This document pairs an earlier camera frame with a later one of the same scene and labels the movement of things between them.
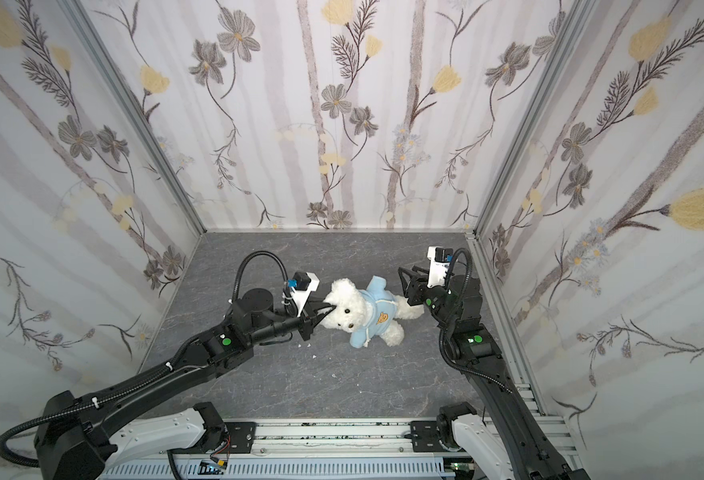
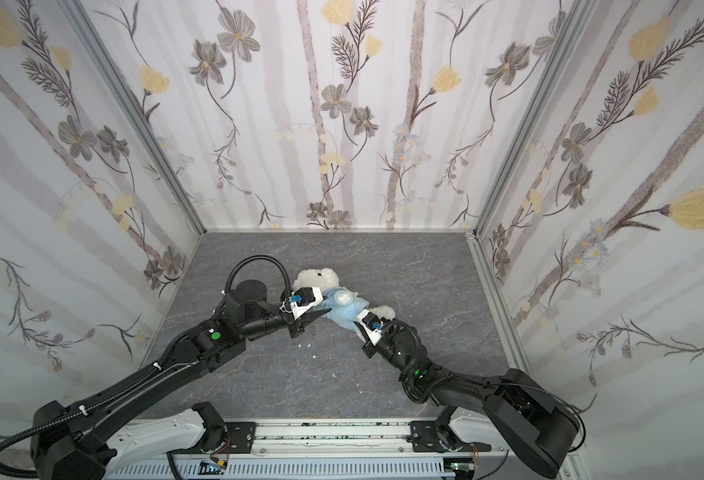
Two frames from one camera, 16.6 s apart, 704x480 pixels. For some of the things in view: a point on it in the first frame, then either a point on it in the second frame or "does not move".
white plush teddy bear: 351,306 -> 325,279
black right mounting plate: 425,436 does not move
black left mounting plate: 242,436 does not move
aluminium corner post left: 136,112 does not move
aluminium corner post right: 561,50 does not move
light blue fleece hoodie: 383,309 -> 343,307
